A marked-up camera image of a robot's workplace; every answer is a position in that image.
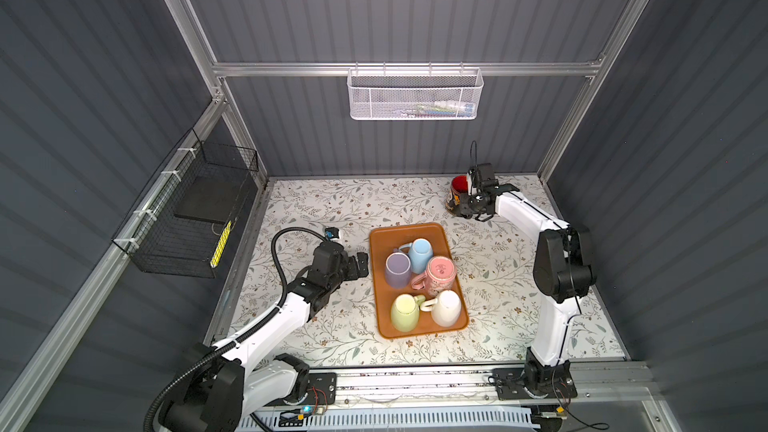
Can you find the pens in white basket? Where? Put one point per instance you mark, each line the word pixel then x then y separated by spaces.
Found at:
pixel 456 109

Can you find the floral table mat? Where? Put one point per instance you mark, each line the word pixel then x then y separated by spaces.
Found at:
pixel 494 261

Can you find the light blue mug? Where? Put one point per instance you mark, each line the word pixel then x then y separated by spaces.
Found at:
pixel 419 252

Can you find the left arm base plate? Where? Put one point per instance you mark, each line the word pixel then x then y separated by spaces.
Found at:
pixel 320 390

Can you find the white cream mug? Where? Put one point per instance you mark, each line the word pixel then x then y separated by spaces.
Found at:
pixel 444 309

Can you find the light green mug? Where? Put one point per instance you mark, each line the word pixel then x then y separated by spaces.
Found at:
pixel 405 312

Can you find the purple mug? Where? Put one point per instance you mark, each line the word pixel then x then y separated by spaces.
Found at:
pixel 398 270

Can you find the orange plastic tray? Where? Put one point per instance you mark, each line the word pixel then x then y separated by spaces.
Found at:
pixel 383 242

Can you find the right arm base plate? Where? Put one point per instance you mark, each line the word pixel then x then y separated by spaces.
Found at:
pixel 516 383

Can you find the black wire basket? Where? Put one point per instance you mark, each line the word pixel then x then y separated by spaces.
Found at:
pixel 174 229

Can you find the white perforated cable duct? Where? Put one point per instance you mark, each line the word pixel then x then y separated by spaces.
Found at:
pixel 471 418

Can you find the white wire mesh basket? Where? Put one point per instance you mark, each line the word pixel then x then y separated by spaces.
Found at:
pixel 381 93

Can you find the pink ghost mug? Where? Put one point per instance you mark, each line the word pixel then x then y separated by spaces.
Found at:
pixel 439 275

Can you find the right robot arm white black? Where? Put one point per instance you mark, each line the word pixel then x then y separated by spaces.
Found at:
pixel 561 272

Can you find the black skull pattern mug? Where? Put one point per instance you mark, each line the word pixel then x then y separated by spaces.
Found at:
pixel 458 203

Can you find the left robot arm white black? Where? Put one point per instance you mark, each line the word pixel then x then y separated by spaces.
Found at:
pixel 225 381

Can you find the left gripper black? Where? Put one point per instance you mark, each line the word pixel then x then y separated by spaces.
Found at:
pixel 352 272

